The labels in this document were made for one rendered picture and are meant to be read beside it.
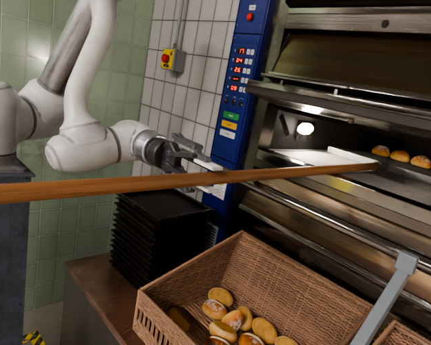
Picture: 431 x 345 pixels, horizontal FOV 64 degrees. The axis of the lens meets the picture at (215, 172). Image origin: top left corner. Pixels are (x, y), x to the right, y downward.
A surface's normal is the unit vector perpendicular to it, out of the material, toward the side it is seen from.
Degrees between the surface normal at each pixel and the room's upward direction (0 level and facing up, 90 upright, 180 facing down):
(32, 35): 90
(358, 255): 70
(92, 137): 62
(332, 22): 90
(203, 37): 90
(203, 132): 90
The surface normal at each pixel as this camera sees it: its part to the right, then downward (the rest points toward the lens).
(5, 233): 0.68, 0.31
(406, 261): -0.73, 0.04
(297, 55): -0.62, -0.29
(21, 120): 0.96, 0.18
